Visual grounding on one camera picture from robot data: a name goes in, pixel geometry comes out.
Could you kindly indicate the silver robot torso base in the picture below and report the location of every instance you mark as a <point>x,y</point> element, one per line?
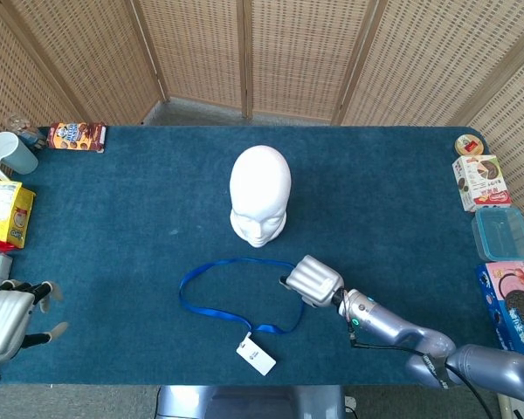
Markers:
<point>249,403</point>

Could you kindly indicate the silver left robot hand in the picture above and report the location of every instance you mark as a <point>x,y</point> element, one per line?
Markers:
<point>2,323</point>

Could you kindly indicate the bamboo folding screen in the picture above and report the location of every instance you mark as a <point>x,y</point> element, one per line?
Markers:
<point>301,52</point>

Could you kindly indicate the brown cookie box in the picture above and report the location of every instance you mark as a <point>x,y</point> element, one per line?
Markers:
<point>74,136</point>

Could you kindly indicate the pink blue Oreo box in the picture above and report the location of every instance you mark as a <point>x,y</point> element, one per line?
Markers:
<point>506,305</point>

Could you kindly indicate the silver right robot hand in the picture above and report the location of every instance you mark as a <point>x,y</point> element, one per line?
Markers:
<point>316,281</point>

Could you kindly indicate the clear container blue rim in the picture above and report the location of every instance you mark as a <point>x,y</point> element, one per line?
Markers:
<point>502,235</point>

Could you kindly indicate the white red snack box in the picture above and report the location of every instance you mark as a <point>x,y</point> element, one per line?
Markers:
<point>482,183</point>

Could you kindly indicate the round orange tin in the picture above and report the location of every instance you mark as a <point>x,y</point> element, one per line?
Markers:
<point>469,145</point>

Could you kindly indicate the clear glass jar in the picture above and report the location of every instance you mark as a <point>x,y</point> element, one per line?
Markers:
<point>22,126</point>

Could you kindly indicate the white plastic object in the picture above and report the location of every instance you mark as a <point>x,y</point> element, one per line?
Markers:
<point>513,408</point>

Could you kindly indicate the blue carpet table cover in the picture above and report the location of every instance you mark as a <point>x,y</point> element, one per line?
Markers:
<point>113,262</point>

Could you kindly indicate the white foam mannequin head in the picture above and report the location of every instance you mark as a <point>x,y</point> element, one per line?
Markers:
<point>259,187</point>

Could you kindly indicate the silver-blue right robot arm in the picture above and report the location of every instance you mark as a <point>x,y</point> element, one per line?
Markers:
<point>388,327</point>

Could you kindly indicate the white power plug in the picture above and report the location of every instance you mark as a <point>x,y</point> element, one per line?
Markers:
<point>350,401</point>

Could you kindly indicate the yellow snack box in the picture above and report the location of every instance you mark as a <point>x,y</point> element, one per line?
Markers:
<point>6,214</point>

